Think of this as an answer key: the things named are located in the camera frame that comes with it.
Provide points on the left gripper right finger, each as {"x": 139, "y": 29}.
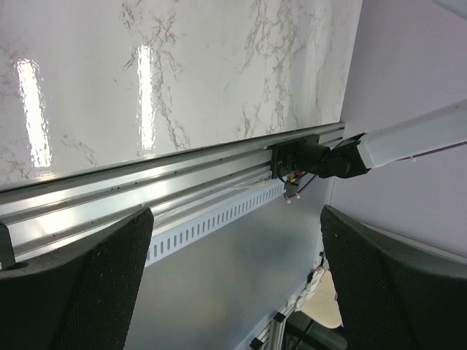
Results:
{"x": 393, "y": 295}

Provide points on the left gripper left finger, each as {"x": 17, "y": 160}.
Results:
{"x": 80, "y": 296}

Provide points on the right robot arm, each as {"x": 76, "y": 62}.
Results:
{"x": 429, "y": 133}

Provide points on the aluminium front rail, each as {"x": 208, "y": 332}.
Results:
{"x": 39, "y": 217}

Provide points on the white slotted cable duct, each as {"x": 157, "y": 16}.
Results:
{"x": 181, "y": 229}

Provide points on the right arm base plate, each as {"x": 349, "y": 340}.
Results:
{"x": 284, "y": 154}

